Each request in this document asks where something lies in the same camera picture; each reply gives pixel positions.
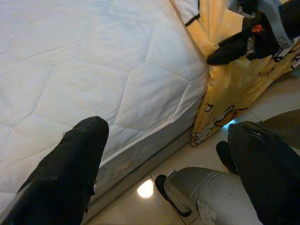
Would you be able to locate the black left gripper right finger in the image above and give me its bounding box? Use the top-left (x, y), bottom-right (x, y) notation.
top-left (227, 120), bottom-right (300, 225)

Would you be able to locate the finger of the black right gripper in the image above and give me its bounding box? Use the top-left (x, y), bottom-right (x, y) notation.
top-left (206, 30), bottom-right (250, 66)
top-left (226, 0), bottom-right (261, 19)

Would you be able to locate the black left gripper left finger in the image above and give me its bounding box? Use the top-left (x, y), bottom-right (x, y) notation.
top-left (0, 116), bottom-right (110, 225)

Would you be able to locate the yellow cartoon print blanket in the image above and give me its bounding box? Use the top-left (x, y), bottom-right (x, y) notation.
top-left (170, 0), bottom-right (300, 147)

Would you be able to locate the black robot right foot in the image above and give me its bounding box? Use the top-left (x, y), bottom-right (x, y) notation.
top-left (216, 140), bottom-right (240, 175)

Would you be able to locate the black robot foot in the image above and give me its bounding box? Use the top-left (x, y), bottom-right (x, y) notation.
top-left (155, 174), bottom-right (193, 218)
top-left (216, 140), bottom-right (240, 175)

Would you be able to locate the silver robot left leg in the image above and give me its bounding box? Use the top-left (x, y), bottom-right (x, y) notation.
top-left (164, 166), bottom-right (257, 225)

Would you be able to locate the beige bed base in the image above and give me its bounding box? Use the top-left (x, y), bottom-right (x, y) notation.
top-left (84, 133), bottom-right (195, 218)

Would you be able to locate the black robot left foot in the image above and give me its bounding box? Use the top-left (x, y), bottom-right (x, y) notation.
top-left (155, 174), bottom-right (193, 218)

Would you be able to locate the white quilted mattress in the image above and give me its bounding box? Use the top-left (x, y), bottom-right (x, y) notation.
top-left (0, 0), bottom-right (210, 204)

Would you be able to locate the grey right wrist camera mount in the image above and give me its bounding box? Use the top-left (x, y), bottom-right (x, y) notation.
top-left (256, 0), bottom-right (296, 49)

